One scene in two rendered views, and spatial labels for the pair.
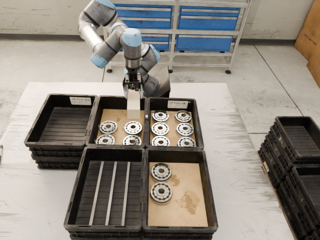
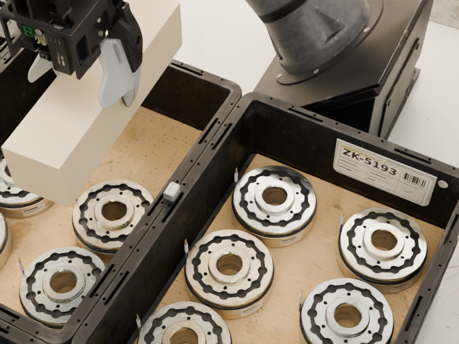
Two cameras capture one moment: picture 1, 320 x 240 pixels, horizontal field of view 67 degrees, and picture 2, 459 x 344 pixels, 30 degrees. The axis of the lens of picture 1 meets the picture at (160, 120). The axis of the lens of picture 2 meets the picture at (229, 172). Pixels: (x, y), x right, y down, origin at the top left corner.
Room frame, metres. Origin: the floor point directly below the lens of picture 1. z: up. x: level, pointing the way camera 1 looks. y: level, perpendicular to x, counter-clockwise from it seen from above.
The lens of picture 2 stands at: (0.54, -0.28, 1.71)
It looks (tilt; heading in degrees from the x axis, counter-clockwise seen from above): 53 degrees down; 32
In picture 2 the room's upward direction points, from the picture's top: 1 degrees counter-clockwise
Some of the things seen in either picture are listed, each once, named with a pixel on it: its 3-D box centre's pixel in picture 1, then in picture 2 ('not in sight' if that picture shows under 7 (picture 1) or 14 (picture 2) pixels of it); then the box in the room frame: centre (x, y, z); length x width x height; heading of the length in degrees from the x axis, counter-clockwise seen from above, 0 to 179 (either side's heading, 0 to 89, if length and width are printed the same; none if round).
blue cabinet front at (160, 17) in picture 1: (141, 28); not in sight; (2.84, 0.31, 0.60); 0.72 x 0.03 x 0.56; 97
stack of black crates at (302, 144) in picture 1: (291, 153); not in sight; (1.27, -1.09, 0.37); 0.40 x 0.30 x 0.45; 7
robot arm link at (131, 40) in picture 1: (132, 43); not in sight; (0.95, 0.14, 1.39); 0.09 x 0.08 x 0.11; 33
